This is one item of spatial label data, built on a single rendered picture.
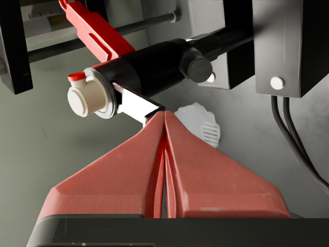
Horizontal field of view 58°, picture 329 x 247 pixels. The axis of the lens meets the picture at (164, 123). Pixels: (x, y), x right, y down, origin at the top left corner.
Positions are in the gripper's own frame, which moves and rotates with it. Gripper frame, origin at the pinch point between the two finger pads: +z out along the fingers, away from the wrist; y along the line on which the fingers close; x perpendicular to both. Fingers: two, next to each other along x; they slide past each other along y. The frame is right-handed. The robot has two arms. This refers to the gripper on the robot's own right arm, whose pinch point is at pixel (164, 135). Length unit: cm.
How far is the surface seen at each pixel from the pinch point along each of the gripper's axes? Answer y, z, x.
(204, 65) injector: -2.2, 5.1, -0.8
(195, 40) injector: -2.1, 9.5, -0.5
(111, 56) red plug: 3.0, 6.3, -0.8
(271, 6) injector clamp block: -7.7, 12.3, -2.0
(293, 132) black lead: -9.9, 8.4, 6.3
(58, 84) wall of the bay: 15.3, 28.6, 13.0
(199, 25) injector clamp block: -3.1, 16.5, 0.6
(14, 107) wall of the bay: 19.9, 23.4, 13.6
